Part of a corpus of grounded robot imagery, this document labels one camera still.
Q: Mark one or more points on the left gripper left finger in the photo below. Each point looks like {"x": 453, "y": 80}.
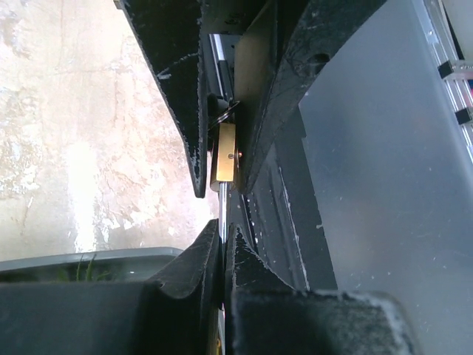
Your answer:
{"x": 169, "y": 35}

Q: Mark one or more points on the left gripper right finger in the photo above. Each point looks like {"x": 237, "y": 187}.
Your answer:
{"x": 309, "y": 34}

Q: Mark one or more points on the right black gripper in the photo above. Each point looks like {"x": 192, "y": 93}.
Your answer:
{"x": 167, "y": 315}

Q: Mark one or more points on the large brass padlock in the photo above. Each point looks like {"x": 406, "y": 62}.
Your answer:
{"x": 255, "y": 58}

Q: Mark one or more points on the dark grey fruit tray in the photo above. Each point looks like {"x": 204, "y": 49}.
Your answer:
{"x": 117, "y": 265}

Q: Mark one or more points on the small brass padlock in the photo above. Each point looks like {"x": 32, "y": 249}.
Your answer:
{"x": 223, "y": 171}

